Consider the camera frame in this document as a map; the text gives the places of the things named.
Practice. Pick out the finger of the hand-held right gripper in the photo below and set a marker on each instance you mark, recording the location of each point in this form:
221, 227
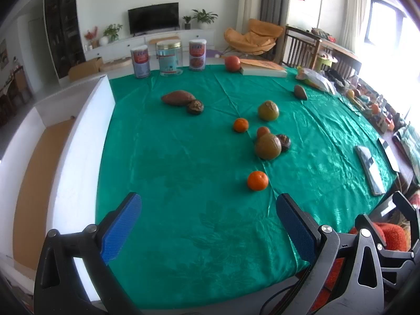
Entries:
372, 228
407, 210

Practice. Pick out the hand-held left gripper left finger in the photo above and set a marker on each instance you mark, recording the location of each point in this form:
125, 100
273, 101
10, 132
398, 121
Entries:
121, 226

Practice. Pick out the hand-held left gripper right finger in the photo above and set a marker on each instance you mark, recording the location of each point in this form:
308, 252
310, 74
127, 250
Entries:
297, 228

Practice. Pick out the orange tangerine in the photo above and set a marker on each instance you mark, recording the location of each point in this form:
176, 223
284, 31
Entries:
257, 180
262, 131
240, 125

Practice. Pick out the large brown sweet potato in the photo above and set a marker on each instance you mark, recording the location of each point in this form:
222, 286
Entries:
178, 98

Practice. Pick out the red apple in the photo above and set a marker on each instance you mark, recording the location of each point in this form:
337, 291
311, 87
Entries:
232, 63

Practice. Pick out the red fuzzy cushion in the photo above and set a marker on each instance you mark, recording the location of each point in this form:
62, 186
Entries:
393, 236

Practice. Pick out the white foam box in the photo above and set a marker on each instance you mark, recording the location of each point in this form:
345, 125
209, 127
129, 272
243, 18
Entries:
82, 144

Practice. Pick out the green tablecloth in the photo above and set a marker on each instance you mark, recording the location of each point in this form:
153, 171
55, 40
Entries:
197, 170

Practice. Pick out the row of small toys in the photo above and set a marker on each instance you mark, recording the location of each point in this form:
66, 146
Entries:
370, 105

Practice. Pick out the small dark brown tuber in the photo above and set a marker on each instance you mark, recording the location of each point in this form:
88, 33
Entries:
300, 92

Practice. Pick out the crumpled plastic bag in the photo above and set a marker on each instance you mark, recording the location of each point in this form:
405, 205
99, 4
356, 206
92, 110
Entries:
315, 78

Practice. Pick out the cardboard box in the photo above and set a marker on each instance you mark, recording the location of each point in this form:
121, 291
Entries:
85, 69

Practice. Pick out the cream hardcover book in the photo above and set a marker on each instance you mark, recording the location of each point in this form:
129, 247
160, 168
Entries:
264, 68

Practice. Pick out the red label tin can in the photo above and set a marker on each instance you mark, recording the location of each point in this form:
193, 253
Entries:
140, 61

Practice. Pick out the clear jar with gold lid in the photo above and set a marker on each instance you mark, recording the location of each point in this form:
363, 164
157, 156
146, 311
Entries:
169, 59

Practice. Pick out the white tv cabinet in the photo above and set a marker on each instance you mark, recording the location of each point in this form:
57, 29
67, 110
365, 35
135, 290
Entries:
118, 47

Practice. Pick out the dark wooden chair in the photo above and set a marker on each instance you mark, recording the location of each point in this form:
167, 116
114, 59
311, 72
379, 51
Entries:
302, 49

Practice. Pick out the white round vase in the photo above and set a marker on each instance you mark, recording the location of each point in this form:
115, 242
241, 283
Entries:
103, 41

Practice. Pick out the tin can with food picture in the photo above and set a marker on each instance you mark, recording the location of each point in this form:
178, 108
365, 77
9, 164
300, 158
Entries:
197, 54

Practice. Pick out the red flower bouquet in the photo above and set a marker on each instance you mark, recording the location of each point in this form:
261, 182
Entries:
92, 36

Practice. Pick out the bushy potted plant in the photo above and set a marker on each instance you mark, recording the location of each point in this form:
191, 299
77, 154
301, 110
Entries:
113, 32

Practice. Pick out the orange lounge chair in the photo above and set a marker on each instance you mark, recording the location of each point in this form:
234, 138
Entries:
252, 37

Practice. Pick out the white window curtain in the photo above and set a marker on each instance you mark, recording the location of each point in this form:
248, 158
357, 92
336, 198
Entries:
356, 10

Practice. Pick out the black television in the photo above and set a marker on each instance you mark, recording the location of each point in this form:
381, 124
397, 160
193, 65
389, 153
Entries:
153, 18

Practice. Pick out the dark display cabinet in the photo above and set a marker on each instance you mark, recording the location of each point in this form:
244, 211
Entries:
64, 23

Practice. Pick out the small potted plant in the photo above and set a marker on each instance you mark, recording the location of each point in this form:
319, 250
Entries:
187, 22

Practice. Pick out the leafy potted plant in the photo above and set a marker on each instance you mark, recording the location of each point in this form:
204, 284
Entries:
204, 18

